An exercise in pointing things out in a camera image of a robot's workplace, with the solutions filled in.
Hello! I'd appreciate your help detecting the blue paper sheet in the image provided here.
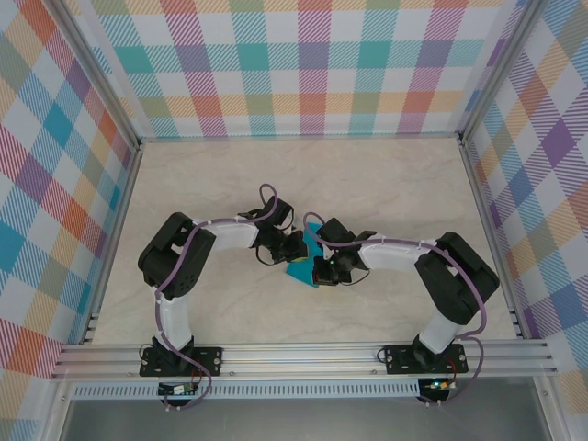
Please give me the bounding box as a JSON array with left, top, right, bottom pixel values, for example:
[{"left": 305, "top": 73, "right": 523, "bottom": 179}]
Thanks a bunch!
[{"left": 283, "top": 221, "right": 323, "bottom": 289}]

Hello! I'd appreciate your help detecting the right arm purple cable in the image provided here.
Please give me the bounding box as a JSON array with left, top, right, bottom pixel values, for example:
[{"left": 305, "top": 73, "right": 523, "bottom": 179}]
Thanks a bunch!
[{"left": 302, "top": 210, "right": 488, "bottom": 408}]

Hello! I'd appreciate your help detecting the aluminium mounting rail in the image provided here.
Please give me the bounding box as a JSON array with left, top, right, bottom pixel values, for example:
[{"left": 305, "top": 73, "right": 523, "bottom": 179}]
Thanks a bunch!
[{"left": 50, "top": 342, "right": 560, "bottom": 380}]

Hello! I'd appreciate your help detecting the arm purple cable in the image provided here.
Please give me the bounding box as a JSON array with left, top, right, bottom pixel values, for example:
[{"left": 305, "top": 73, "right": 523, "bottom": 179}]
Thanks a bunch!
[
  {"left": 153, "top": 183, "right": 282, "bottom": 413},
  {"left": 302, "top": 210, "right": 488, "bottom": 408}
]

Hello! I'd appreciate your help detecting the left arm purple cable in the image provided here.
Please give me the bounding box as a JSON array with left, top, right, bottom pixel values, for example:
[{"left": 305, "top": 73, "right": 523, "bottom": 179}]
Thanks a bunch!
[{"left": 153, "top": 183, "right": 282, "bottom": 413}]

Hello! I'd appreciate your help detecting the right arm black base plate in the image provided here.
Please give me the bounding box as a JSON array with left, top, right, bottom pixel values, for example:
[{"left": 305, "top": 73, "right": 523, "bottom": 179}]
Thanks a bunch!
[{"left": 383, "top": 342, "right": 469, "bottom": 376}]

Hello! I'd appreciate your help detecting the grey metal panel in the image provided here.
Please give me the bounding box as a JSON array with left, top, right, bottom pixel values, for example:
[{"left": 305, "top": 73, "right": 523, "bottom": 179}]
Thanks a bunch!
[{"left": 59, "top": 397, "right": 552, "bottom": 441}]

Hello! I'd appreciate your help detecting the aluminium side rail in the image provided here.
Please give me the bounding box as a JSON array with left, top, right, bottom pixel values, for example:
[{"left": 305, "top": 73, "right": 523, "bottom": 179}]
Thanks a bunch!
[
  {"left": 458, "top": 137, "right": 527, "bottom": 341},
  {"left": 82, "top": 140, "right": 144, "bottom": 345}
]

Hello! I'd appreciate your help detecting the aluminium frame post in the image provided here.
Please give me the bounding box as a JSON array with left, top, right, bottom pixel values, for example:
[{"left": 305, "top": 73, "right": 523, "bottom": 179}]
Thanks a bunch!
[
  {"left": 458, "top": 0, "right": 547, "bottom": 146},
  {"left": 53, "top": 0, "right": 141, "bottom": 148}
]

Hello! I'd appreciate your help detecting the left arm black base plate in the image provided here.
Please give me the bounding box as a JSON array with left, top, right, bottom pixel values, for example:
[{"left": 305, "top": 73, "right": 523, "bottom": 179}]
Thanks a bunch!
[{"left": 140, "top": 346, "right": 224, "bottom": 378}]

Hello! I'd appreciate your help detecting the slotted grey cable duct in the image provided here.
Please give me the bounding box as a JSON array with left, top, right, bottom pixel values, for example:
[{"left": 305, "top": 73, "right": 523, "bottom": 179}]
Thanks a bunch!
[{"left": 71, "top": 379, "right": 422, "bottom": 400}]

